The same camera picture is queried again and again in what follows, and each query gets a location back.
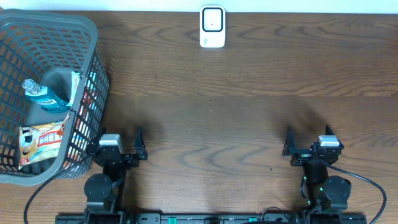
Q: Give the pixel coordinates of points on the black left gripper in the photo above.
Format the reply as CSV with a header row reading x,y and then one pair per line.
x,y
132,160

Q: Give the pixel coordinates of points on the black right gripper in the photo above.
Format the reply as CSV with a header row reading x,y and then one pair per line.
x,y
290,144

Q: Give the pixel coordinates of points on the cream snack bag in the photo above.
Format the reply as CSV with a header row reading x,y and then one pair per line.
x,y
39,145

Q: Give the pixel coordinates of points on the blue mouthwash bottle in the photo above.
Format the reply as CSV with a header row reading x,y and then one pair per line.
x,y
44,96

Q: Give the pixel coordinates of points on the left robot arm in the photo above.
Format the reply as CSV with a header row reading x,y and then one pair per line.
x,y
104,190

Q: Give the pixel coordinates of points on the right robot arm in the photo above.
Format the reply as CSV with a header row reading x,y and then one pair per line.
x,y
327,195

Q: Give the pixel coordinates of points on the white barcode scanner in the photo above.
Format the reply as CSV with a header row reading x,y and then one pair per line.
x,y
212,26

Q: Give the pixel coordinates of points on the grey plastic shopping basket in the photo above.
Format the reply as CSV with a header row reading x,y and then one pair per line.
x,y
47,47

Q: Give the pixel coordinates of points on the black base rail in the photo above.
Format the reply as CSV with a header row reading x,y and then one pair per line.
x,y
156,218

